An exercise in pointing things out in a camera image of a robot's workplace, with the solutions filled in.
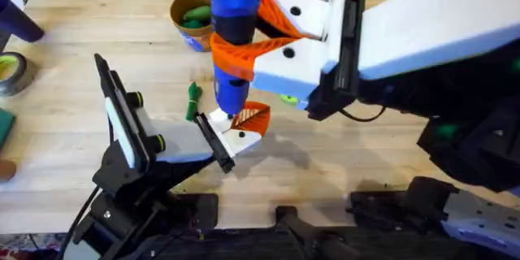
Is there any blue electric screwdriver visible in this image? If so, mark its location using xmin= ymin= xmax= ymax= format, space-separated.
xmin=208 ymin=0 xmax=263 ymax=117

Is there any green vegetable toy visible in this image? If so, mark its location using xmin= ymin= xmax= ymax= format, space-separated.
xmin=185 ymin=81 xmax=204 ymax=123

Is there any green disc with holes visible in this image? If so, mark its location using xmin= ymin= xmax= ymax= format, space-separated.
xmin=279 ymin=93 xmax=300 ymax=107

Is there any left black upright wrist plate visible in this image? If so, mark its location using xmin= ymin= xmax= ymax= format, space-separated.
xmin=93 ymin=52 xmax=167 ymax=174

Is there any brown tub with toys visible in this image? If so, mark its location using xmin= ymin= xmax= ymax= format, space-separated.
xmin=169 ymin=0 xmax=217 ymax=54

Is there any green board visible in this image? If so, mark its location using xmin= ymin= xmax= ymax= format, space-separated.
xmin=0 ymin=107 xmax=17 ymax=152

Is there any brown round disc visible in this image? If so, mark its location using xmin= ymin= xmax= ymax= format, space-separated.
xmin=0 ymin=159 xmax=18 ymax=184

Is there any grey tape roll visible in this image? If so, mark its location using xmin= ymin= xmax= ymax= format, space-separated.
xmin=0 ymin=51 xmax=29 ymax=98

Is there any dark blue cylinder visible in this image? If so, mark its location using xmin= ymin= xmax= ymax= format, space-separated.
xmin=0 ymin=0 xmax=46 ymax=44

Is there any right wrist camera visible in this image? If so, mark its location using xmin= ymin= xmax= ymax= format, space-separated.
xmin=305 ymin=73 xmax=361 ymax=122

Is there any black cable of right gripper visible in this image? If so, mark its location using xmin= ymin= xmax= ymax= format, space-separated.
xmin=338 ymin=104 xmax=388 ymax=124

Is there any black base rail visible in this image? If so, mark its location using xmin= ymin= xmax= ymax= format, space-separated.
xmin=133 ymin=205 xmax=456 ymax=260

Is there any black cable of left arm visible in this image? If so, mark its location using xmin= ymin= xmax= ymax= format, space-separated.
xmin=54 ymin=185 xmax=102 ymax=260

